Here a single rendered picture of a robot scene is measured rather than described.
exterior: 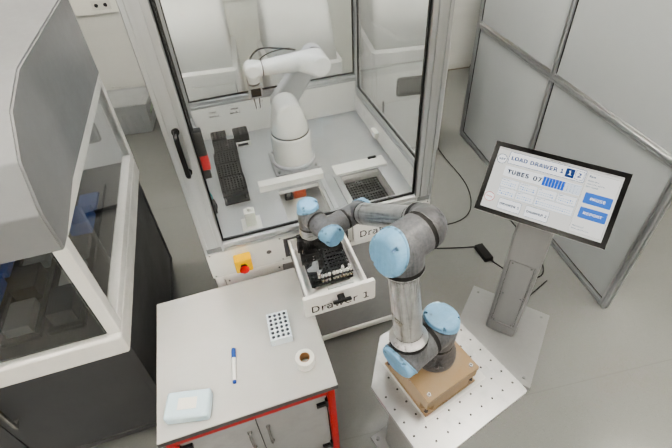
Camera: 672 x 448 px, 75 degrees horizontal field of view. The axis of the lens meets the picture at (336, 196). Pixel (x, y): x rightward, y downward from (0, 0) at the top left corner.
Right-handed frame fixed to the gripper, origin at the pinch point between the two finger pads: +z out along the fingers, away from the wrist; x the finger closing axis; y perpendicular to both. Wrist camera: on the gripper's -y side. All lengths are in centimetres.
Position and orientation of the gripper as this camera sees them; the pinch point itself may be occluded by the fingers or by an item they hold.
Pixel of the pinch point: (319, 269)
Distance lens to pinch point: 172.7
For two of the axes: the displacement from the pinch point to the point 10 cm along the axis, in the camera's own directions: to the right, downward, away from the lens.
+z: 0.4, 7.6, 6.4
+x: 3.0, 6.0, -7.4
